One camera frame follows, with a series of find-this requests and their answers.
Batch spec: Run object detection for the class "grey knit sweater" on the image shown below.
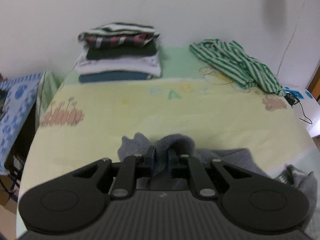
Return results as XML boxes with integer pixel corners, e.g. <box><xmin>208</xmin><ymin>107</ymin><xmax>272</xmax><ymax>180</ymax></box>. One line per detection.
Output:
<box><xmin>110</xmin><ymin>133</ymin><xmax>317</xmax><ymax>239</ymax></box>

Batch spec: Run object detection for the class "yellow baby blanket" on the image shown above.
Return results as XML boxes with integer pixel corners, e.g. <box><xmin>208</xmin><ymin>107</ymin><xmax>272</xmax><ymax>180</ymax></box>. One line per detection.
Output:
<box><xmin>16</xmin><ymin>45</ymin><xmax>320</xmax><ymax>240</ymax></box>

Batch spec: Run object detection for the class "blue folded garment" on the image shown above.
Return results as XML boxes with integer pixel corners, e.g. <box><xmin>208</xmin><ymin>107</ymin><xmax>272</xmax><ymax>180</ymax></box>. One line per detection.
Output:
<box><xmin>79</xmin><ymin>71</ymin><xmax>153</xmax><ymax>83</ymax></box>

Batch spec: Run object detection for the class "white folded garment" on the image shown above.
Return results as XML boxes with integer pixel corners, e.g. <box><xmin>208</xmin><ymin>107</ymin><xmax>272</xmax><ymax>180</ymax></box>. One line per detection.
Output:
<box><xmin>75</xmin><ymin>50</ymin><xmax>162</xmax><ymax>77</ymax></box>

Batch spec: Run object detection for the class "green white striped garment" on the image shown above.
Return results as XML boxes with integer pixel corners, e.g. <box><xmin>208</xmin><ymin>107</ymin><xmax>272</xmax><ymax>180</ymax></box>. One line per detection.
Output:
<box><xmin>189</xmin><ymin>39</ymin><xmax>285</xmax><ymax>96</ymax></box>

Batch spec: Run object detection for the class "dark green folded garment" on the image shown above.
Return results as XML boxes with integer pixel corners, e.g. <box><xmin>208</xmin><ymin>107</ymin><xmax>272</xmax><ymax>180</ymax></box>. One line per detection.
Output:
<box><xmin>86</xmin><ymin>41</ymin><xmax>157</xmax><ymax>60</ymax></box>

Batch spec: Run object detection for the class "black power adapter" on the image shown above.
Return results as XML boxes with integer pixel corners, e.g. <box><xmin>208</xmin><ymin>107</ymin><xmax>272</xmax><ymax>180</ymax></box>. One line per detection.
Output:
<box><xmin>284</xmin><ymin>93</ymin><xmax>298</xmax><ymax>106</ymax></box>

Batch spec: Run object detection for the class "blue plastic object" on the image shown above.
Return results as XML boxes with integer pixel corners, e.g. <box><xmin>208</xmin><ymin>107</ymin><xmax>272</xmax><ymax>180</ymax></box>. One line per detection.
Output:
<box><xmin>284</xmin><ymin>87</ymin><xmax>304</xmax><ymax>100</ymax></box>

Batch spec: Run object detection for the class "red plaid folded shirt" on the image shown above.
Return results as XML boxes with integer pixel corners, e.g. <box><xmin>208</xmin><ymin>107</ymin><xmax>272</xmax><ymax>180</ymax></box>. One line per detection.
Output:
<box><xmin>83</xmin><ymin>33</ymin><xmax>158</xmax><ymax>49</ymax></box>

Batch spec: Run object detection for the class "blue patterned cloth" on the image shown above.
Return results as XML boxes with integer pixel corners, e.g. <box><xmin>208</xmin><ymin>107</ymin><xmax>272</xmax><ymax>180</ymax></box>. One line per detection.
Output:
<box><xmin>0</xmin><ymin>73</ymin><xmax>43</xmax><ymax>176</ymax></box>

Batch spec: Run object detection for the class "dark green striped folded shirt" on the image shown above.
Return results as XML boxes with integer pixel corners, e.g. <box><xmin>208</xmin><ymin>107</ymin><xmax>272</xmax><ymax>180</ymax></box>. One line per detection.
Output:
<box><xmin>78</xmin><ymin>22</ymin><xmax>160</xmax><ymax>41</ymax></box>

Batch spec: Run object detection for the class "white wall cable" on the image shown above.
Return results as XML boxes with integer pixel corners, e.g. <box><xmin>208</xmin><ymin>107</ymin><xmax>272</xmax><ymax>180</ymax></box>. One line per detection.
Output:
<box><xmin>276</xmin><ymin>2</ymin><xmax>306</xmax><ymax>81</ymax></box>

